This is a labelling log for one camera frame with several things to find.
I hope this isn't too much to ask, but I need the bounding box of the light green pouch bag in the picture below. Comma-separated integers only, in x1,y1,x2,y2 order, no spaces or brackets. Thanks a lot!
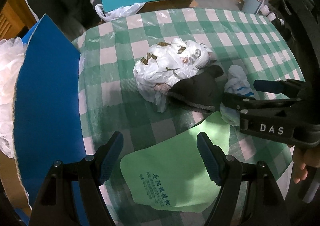
120,112,230,212

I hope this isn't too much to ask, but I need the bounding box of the blue striped white sock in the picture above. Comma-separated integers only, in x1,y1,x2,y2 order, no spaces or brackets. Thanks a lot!
220,65,254,127

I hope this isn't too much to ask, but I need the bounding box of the black knit hat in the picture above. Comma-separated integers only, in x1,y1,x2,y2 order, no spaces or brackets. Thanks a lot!
167,65,223,113

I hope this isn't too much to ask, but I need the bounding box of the white patterned plastic bag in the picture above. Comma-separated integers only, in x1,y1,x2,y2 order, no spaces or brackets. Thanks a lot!
133,38,217,113

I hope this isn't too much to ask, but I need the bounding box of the person right hand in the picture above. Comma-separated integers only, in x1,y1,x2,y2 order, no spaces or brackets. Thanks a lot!
292,146,320,184

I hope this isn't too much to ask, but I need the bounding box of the blue cardboard box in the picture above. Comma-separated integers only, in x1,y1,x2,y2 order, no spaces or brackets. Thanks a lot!
13,15,86,204

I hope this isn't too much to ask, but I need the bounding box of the green checkered tablecloth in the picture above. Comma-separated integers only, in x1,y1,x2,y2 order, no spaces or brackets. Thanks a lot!
71,7,307,226

